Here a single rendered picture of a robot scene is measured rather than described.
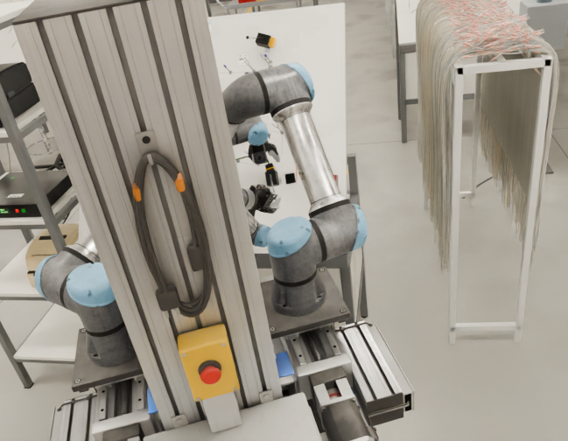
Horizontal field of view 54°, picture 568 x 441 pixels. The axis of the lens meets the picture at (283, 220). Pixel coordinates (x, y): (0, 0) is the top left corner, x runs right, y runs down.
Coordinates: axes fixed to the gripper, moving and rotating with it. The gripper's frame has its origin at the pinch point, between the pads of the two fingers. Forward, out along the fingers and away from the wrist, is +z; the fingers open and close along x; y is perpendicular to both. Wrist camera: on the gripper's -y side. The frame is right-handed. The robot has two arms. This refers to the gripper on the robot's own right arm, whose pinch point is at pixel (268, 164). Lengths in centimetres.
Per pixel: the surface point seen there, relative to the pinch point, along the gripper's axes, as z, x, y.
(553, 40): 128, -165, 155
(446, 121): 20, -72, 19
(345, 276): 38, -20, -35
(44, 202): -8, 94, -3
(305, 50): -11, -21, 45
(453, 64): -1, -77, 28
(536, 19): 113, -155, 162
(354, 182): 53, -28, 20
